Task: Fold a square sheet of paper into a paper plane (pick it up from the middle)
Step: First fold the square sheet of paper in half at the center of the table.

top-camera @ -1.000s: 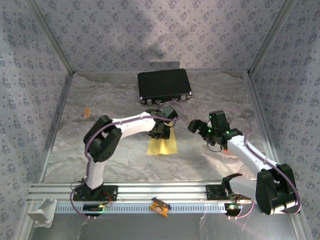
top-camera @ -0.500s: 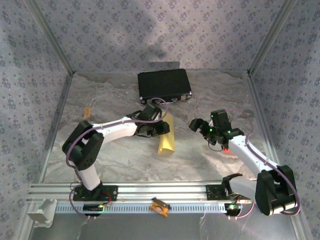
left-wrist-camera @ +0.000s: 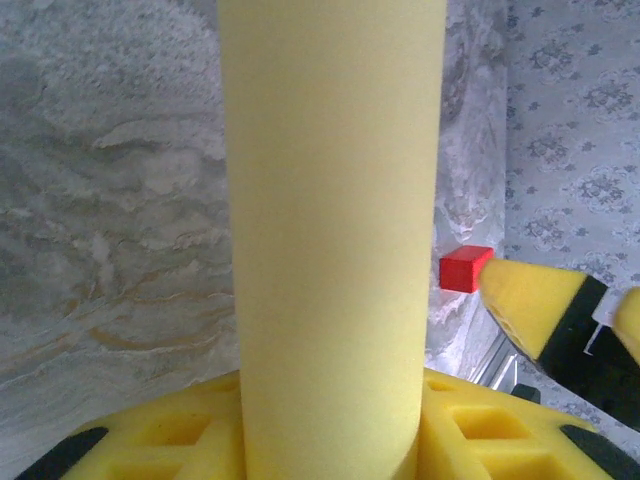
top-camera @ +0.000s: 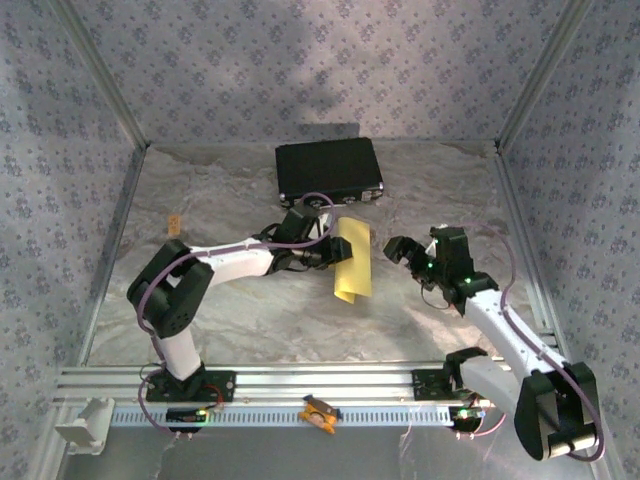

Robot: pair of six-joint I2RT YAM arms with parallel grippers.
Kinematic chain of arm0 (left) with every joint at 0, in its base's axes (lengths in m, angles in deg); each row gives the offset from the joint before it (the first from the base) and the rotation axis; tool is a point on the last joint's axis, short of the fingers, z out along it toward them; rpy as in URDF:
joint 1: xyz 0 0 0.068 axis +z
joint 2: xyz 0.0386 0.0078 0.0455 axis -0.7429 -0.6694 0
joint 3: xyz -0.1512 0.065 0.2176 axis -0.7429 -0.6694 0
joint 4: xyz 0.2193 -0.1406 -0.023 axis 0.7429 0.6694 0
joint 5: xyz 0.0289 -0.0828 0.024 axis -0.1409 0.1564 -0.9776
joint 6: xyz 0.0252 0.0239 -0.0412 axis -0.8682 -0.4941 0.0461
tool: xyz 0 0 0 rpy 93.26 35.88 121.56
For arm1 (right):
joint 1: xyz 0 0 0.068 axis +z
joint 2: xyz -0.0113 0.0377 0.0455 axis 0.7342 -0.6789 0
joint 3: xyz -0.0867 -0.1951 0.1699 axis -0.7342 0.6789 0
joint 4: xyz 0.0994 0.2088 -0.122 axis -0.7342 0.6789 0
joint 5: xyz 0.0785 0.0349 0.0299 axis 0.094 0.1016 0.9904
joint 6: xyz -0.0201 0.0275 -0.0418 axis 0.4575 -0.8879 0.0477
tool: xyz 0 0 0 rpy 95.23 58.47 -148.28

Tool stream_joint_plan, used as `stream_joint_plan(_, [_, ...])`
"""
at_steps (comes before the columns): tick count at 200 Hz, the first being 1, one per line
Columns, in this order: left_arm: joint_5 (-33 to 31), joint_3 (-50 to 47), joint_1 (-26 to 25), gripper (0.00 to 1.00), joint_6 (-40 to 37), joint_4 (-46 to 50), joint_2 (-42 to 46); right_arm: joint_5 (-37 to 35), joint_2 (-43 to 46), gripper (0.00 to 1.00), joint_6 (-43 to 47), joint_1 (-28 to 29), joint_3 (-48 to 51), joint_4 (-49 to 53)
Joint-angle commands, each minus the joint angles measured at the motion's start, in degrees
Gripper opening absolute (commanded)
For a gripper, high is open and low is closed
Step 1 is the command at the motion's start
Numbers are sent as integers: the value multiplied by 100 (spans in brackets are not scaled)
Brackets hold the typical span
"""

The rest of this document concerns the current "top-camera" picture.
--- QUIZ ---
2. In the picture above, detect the yellow paper sheet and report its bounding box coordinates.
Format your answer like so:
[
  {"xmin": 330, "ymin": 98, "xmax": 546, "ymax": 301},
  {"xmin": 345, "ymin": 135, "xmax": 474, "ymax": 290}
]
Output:
[{"xmin": 332, "ymin": 215, "xmax": 375, "ymax": 305}]

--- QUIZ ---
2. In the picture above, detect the black hard case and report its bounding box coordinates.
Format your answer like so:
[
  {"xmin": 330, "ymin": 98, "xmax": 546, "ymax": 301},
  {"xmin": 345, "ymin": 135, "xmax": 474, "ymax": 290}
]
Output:
[{"xmin": 274, "ymin": 136, "xmax": 385, "ymax": 209}]

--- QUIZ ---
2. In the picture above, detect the yellow orange connector clip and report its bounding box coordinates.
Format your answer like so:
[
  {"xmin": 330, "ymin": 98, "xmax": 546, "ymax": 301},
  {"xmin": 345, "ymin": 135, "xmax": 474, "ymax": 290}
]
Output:
[{"xmin": 297, "ymin": 394, "xmax": 341, "ymax": 435}]

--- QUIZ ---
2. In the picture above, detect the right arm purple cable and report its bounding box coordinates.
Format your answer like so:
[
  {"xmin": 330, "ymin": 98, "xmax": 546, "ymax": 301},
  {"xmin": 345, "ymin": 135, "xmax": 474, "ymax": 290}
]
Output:
[{"xmin": 457, "ymin": 222, "xmax": 607, "ymax": 462}]

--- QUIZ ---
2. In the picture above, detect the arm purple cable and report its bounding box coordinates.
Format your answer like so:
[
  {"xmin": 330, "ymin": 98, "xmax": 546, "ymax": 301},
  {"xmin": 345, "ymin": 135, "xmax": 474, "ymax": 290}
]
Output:
[
  {"xmin": 457, "ymin": 222, "xmax": 607, "ymax": 462},
  {"xmin": 134, "ymin": 192, "xmax": 337, "ymax": 441}
]

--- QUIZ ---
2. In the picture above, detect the aluminium side rail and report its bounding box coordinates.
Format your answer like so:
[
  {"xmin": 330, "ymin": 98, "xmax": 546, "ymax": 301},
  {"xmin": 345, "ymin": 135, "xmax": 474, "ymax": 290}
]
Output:
[
  {"xmin": 493, "ymin": 144, "xmax": 561, "ymax": 351},
  {"xmin": 74, "ymin": 144, "xmax": 151, "ymax": 369}
]

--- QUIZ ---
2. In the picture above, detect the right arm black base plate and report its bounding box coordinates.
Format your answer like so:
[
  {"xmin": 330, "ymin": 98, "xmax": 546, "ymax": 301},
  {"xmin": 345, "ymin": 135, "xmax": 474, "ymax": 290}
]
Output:
[{"xmin": 410, "ymin": 368, "xmax": 504, "ymax": 401}]

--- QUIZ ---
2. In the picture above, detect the long aluminium base rail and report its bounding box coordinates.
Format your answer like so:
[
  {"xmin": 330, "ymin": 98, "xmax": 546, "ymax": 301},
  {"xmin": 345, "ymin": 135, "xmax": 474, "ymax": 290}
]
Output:
[{"xmin": 52, "ymin": 363, "xmax": 519, "ymax": 405}]

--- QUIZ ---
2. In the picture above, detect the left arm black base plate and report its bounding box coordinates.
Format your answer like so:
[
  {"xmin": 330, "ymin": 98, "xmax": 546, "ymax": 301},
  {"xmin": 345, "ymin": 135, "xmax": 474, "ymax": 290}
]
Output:
[{"xmin": 144, "ymin": 368, "xmax": 237, "ymax": 404}]

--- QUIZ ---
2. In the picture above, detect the slotted grey cable duct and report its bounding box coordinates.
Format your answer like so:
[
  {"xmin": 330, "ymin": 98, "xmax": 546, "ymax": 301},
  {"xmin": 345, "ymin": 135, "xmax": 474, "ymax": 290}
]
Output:
[{"xmin": 109, "ymin": 405, "xmax": 461, "ymax": 429}]

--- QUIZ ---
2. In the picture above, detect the aluminium frame post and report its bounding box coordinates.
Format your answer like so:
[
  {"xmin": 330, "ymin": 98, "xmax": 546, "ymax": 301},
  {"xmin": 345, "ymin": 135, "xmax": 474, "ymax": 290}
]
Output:
[
  {"xmin": 48, "ymin": 0, "xmax": 151, "ymax": 150},
  {"xmin": 494, "ymin": 0, "xmax": 601, "ymax": 151}
]

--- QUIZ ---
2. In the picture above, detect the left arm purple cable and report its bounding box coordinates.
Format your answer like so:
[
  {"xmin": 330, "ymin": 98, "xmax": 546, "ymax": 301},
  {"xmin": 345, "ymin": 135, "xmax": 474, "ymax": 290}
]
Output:
[{"xmin": 134, "ymin": 192, "xmax": 337, "ymax": 441}]

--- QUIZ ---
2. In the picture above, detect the white plastic bracket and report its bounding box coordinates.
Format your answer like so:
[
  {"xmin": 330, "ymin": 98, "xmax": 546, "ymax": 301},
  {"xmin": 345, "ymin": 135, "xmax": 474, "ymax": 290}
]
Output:
[{"xmin": 53, "ymin": 397, "xmax": 115, "ymax": 456}]

